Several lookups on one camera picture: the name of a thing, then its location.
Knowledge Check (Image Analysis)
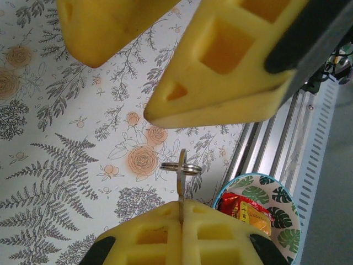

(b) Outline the floral tablecloth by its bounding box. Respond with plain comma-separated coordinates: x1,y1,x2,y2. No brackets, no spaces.
0,0,249,265

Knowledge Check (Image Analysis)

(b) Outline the red snack packet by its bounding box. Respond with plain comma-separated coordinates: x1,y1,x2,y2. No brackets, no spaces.
217,192,275,238

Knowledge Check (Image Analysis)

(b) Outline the grey metal panel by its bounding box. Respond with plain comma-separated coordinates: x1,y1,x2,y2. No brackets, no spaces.
300,82,353,265

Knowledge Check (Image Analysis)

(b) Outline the aluminium frame rail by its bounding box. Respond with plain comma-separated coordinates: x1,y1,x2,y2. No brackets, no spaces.
212,79,328,210

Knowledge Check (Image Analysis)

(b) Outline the leaf pattern plate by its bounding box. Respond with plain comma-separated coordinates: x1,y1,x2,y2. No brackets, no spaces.
212,173,301,265

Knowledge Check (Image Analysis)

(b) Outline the white slotted cable duct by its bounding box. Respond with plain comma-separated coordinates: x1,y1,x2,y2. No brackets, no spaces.
293,79,345,265

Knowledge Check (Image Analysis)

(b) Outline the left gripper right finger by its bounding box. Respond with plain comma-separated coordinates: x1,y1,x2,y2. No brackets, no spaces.
181,199,289,265

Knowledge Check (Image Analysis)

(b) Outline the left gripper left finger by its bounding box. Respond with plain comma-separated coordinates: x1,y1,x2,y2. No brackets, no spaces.
79,200,183,265

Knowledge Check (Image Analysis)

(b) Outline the silver key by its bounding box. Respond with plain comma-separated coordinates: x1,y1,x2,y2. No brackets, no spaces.
176,149,188,224

